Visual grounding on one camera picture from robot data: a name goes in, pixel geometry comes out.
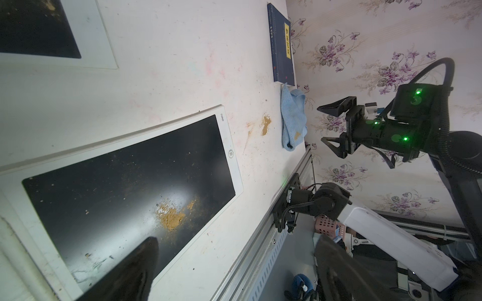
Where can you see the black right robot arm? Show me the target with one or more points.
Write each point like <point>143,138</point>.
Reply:
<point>416,121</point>

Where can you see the white framed tablet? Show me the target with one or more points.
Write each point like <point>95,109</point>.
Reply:
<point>69,218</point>
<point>49,32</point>

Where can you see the light blue microfiber cloth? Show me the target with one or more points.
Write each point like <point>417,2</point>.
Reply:
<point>294,120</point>

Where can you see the dark blue book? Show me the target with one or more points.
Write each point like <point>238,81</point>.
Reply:
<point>280,40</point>

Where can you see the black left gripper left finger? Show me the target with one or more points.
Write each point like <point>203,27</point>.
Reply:
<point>131,279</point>

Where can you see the pink perforated basket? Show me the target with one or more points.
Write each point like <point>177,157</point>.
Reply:
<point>326,226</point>

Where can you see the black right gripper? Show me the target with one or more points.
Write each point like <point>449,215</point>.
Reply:
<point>359,130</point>

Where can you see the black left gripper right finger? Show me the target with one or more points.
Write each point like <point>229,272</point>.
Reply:
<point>332,261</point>

